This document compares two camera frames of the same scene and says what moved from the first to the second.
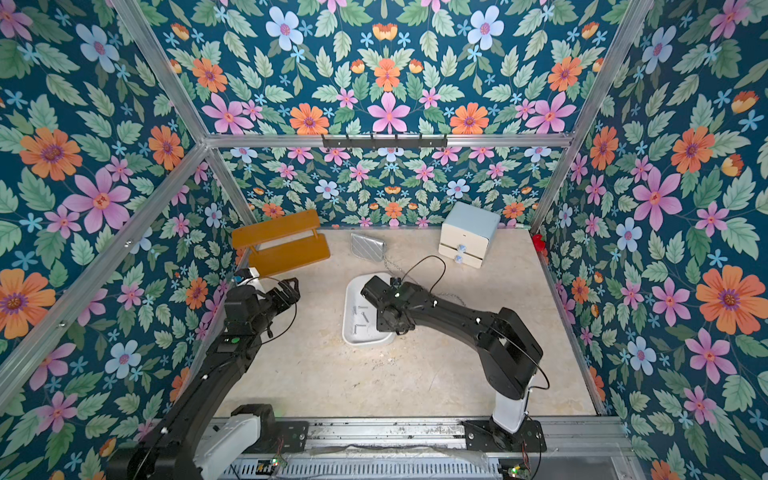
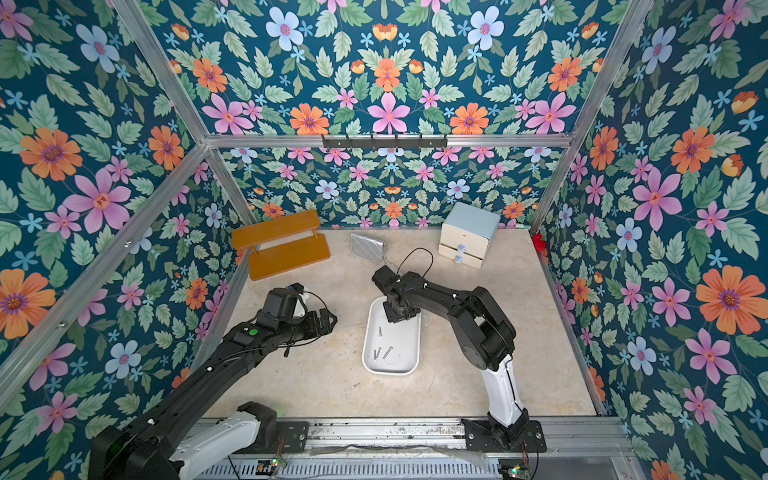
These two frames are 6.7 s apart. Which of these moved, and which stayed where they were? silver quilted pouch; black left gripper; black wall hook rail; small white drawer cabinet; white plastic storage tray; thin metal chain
Moved: white plastic storage tray; black left gripper
Stayed: small white drawer cabinet; thin metal chain; silver quilted pouch; black wall hook rail
